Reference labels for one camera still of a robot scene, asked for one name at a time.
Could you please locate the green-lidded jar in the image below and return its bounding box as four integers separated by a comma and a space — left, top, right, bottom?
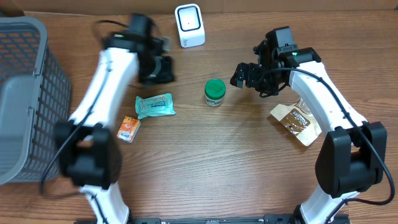
205, 79, 226, 107

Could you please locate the beige brown snack pouch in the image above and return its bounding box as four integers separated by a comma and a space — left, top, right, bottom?
271, 98, 322, 146

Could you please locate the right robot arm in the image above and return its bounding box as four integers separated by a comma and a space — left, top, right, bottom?
230, 27, 392, 224

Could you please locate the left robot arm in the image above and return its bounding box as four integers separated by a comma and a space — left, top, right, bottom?
52, 14, 175, 223

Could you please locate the orange small packet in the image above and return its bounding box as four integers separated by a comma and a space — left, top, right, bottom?
116, 116, 141, 143

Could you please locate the grey plastic shopping basket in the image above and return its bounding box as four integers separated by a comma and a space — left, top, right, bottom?
1, 16, 71, 184

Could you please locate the white barcode scanner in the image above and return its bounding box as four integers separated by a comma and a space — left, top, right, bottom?
174, 3, 206, 48

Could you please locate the teal long snack packet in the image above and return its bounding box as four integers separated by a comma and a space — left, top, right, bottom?
135, 93, 175, 119

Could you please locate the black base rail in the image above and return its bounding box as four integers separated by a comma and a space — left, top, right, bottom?
131, 214, 295, 224

